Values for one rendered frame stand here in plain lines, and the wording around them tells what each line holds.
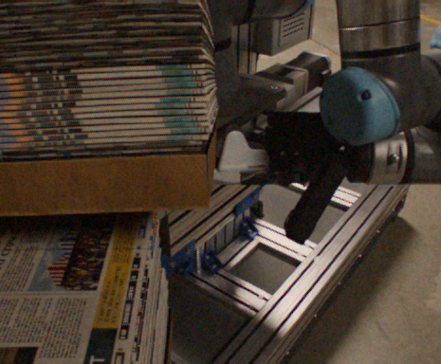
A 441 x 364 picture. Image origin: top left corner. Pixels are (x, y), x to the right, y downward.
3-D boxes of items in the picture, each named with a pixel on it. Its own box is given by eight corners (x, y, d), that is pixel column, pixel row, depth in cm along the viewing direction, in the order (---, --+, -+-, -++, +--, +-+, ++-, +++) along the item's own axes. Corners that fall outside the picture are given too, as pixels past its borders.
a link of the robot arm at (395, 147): (383, 178, 62) (406, 191, 54) (349, 178, 62) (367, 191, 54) (387, 121, 61) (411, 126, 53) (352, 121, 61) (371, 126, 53)
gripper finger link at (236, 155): (189, 132, 52) (261, 128, 56) (190, 184, 53) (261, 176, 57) (199, 134, 49) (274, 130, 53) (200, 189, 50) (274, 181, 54)
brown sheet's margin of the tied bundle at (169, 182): (218, 150, 64) (217, 118, 63) (211, 209, 36) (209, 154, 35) (103, 154, 64) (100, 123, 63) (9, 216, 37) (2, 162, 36)
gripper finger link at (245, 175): (228, 165, 55) (289, 159, 59) (228, 180, 55) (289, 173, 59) (246, 171, 51) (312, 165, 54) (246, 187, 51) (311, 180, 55)
